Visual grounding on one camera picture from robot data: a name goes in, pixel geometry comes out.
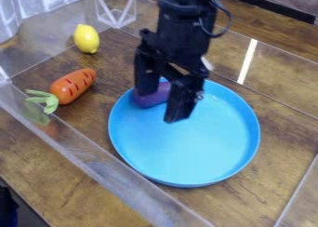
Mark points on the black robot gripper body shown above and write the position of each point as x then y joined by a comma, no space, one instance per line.
179,42

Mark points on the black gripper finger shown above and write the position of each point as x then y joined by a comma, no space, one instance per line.
145,75
185,92

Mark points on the purple toy eggplant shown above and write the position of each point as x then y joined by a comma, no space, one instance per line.
153,99

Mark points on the blue round tray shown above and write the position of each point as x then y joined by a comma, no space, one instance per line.
195,152

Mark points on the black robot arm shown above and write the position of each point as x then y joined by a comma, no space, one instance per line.
169,54

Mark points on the yellow toy lemon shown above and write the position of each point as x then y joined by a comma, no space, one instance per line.
85,38

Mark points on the orange toy carrot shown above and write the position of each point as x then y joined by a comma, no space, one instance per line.
64,90

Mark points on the clear acrylic front barrier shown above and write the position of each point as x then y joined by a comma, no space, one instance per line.
152,203

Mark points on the clear acrylic corner bracket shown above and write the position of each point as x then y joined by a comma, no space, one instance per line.
113,17

